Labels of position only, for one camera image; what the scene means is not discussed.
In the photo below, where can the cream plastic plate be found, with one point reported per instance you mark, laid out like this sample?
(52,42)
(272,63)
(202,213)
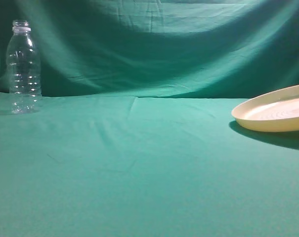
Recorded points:
(276,111)

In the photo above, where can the green cloth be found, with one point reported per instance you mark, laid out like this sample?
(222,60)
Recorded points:
(134,135)

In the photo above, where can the clear plastic bottle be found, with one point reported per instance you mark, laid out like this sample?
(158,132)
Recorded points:
(23,67)

